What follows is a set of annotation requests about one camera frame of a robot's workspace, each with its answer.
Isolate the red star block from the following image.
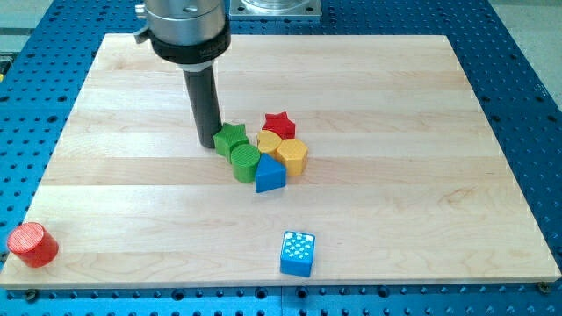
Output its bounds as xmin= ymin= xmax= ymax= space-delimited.
xmin=262 ymin=111 xmax=296 ymax=140

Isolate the yellow half-round block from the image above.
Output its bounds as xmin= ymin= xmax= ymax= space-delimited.
xmin=256 ymin=130 xmax=282 ymax=157

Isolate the blue perforated metal table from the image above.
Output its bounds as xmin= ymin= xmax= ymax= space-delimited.
xmin=1 ymin=1 xmax=561 ymax=315

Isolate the green cylinder block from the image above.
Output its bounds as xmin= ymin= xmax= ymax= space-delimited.
xmin=230 ymin=144 xmax=261 ymax=183

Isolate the blue triangle block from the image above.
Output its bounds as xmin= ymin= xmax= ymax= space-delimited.
xmin=255 ymin=154 xmax=286 ymax=193

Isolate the light wooden board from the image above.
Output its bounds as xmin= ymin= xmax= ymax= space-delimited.
xmin=1 ymin=34 xmax=560 ymax=289

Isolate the blue cube block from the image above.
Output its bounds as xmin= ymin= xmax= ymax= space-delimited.
xmin=280 ymin=231 xmax=316 ymax=277

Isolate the red cylinder block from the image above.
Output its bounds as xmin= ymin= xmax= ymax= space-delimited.
xmin=7 ymin=222 xmax=59 ymax=268

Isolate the yellow hexagon block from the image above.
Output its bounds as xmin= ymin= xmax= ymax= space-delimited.
xmin=276 ymin=139 xmax=308 ymax=176

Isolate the green star block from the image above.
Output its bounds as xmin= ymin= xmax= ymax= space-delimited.
xmin=213 ymin=123 xmax=249 ymax=162

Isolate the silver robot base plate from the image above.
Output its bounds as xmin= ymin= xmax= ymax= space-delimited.
xmin=228 ymin=0 xmax=322 ymax=20

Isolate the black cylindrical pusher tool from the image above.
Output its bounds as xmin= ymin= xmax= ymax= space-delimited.
xmin=184 ymin=66 xmax=222 ymax=148

